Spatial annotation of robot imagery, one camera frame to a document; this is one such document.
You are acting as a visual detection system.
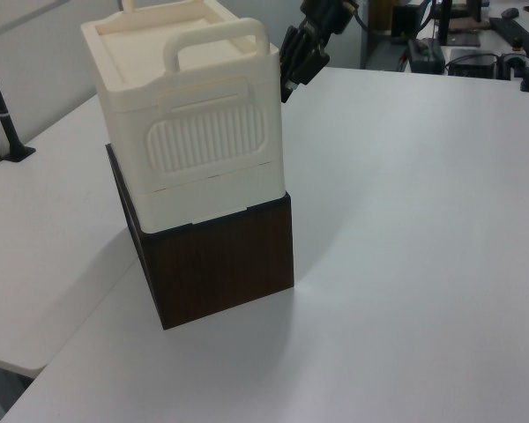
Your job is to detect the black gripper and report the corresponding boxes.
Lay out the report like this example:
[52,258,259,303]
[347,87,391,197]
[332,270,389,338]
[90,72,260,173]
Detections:
[279,0,359,105]

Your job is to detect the cream plastic cabinet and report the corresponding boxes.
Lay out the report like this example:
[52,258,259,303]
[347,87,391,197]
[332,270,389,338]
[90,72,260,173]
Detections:
[79,0,287,234]

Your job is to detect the black upright box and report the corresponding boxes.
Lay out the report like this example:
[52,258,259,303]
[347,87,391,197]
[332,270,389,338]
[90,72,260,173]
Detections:
[390,4,414,45]

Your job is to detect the black monitor stand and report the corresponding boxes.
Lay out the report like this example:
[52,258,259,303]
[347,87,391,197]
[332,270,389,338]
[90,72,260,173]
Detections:
[430,0,482,48]

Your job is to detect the black electronics box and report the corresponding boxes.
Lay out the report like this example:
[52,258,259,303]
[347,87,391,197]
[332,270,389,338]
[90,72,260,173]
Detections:
[444,48,500,79]

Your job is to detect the black keyboard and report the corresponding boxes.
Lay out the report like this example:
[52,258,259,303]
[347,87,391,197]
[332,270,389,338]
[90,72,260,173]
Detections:
[488,16,529,57]

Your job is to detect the dark brown wooden drawer box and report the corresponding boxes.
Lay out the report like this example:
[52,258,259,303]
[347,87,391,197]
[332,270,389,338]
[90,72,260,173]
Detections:
[104,143,295,330]

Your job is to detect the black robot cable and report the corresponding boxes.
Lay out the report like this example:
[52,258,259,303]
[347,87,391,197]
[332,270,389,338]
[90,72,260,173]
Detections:
[351,3,375,34]

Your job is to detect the black camera pole with clamp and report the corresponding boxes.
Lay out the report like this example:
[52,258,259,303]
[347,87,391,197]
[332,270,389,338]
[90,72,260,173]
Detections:
[0,38,37,163]

